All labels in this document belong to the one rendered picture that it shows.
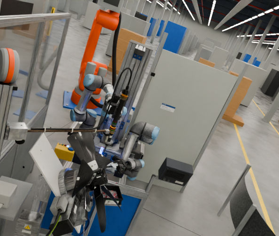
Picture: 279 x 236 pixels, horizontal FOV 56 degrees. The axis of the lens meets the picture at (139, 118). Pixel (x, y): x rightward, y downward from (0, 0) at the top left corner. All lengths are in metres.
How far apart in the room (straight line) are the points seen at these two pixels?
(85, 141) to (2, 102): 0.70
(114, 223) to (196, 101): 1.95
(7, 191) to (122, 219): 1.21
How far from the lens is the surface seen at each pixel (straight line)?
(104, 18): 5.72
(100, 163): 2.06
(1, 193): 1.99
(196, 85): 3.67
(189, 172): 2.40
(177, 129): 3.85
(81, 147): 1.87
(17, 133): 1.52
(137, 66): 2.66
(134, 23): 12.43
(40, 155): 1.78
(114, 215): 2.73
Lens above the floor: 2.30
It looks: 21 degrees down
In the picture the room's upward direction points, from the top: 21 degrees clockwise
